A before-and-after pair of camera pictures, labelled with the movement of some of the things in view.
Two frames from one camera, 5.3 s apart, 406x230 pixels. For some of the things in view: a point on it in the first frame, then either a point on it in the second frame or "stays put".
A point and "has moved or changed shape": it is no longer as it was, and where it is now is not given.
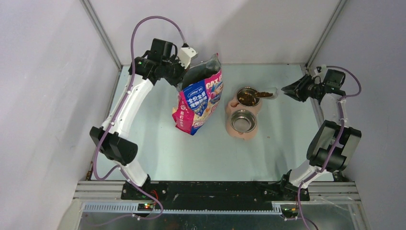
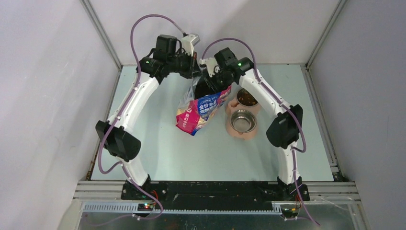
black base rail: x=223 y=195 stays put
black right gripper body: x=315 y=87 → x=219 y=81
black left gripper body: x=173 y=71 → x=186 y=63
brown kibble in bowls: x=246 y=97 stays put
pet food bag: x=199 y=96 has moved or changed shape
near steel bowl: x=243 y=121 stays put
